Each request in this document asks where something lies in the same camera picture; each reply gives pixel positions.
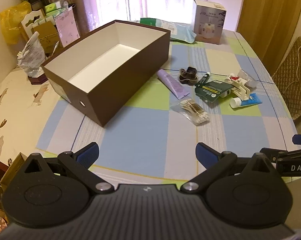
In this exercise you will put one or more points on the checkered tablecloth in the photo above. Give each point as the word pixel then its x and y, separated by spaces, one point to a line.
pixel 145 130

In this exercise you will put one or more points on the clear plastic packet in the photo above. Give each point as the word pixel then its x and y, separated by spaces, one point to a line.
pixel 248 76

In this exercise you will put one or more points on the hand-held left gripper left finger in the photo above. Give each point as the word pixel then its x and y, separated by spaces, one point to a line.
pixel 89 152

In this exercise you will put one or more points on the brown storage box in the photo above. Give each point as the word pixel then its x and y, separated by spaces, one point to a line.
pixel 103 62

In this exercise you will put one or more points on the black green tube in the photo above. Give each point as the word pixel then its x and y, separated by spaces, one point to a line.
pixel 203 78

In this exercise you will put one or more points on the brown cardboard box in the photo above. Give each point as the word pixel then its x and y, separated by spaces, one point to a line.
pixel 48 33

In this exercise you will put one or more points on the light blue green pouch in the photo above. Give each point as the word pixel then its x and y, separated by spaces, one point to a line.
pixel 180 32

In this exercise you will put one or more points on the white carved chair back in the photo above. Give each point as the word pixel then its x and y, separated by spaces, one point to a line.
pixel 30 20

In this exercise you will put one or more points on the open tan cardboard box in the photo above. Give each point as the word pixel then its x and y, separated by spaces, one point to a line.
pixel 13 170

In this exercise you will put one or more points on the dark red wooden stand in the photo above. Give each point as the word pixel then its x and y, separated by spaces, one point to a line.
pixel 38 79

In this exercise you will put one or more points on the white red tube squeezer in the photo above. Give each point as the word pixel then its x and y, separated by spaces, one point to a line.
pixel 236 85

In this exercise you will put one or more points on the bag of cotton swabs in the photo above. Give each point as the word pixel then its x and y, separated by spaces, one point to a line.
pixel 193 111

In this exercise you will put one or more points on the purple tube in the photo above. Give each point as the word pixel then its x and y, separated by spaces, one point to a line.
pixel 173 85

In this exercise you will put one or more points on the yellow brown curtain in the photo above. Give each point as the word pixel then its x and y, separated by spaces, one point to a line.
pixel 268 15

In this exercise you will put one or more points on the yellow plastic bag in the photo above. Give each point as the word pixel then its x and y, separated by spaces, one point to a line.
pixel 10 22

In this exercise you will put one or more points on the brown hair scrunchie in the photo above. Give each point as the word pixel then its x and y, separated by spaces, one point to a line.
pixel 188 77

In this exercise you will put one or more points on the crumpled silver plastic bag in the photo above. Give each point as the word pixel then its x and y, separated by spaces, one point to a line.
pixel 31 55

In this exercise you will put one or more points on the dark green packet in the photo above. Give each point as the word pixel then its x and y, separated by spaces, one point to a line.
pixel 211 91

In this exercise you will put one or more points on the white product carton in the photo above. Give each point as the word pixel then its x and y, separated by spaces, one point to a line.
pixel 208 22

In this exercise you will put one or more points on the blue tube with white cap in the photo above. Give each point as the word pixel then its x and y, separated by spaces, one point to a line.
pixel 250 100

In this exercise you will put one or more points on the light green boxes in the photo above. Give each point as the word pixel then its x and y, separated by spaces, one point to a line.
pixel 55 8

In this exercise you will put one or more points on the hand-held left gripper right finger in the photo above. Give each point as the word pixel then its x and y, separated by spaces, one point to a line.
pixel 205 153

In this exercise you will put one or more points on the pink paper bag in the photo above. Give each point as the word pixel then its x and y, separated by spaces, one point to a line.
pixel 68 27

